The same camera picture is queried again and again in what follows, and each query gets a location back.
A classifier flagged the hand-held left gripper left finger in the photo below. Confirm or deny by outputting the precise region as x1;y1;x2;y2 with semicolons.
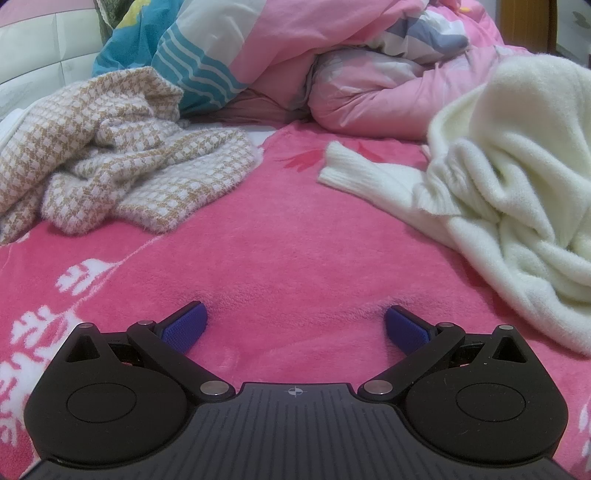
66;301;235;403

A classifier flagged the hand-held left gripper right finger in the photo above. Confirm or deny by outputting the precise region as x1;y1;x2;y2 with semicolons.
359;305;527;403

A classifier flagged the cream deer print sweater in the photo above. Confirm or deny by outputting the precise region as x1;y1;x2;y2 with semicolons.
318;54;591;358

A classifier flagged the pink floral bed blanket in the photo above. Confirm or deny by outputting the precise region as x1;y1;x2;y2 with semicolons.
0;117;591;480

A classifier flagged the beige houndstooth sweater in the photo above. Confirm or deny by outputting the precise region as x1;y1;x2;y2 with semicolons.
0;66;258;245

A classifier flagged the pink and grey quilt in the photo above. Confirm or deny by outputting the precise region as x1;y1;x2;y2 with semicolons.
157;0;536;141

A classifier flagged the teal striped quilt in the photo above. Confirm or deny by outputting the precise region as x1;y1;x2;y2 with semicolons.
92;0;250;116

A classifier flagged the white padded headboard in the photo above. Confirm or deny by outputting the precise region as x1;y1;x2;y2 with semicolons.
0;7;112;125

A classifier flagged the green knitted cloth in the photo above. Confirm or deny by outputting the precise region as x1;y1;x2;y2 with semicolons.
92;0;123;33

